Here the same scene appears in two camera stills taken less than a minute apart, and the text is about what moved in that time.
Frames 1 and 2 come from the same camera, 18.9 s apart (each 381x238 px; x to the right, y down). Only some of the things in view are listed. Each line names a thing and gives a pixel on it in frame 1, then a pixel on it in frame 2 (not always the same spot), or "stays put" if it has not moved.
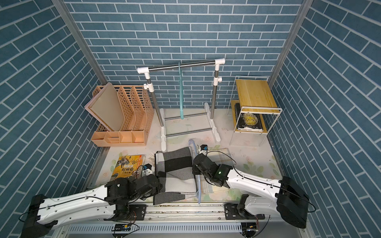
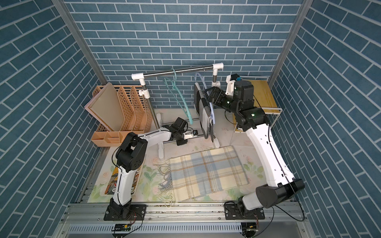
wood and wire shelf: (253, 95) stays put
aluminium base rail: (184, 220) stays put
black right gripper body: (197, 170) -> (222, 101)
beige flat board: (106, 105) stays put
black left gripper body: (154, 191) -> (180, 139)
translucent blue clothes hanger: (198, 191) -> (211, 105)
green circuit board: (121, 227) stays put
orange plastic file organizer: (137, 116) stays put
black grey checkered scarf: (175, 172) -> (202, 108)
